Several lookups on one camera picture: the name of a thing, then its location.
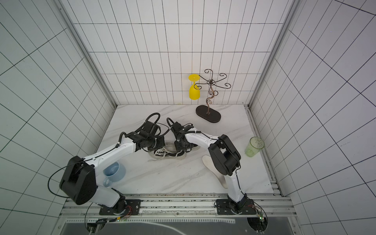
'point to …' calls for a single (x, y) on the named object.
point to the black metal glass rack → (202, 112)
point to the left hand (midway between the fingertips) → (163, 146)
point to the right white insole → (220, 176)
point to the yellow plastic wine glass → (194, 91)
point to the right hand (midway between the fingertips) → (183, 144)
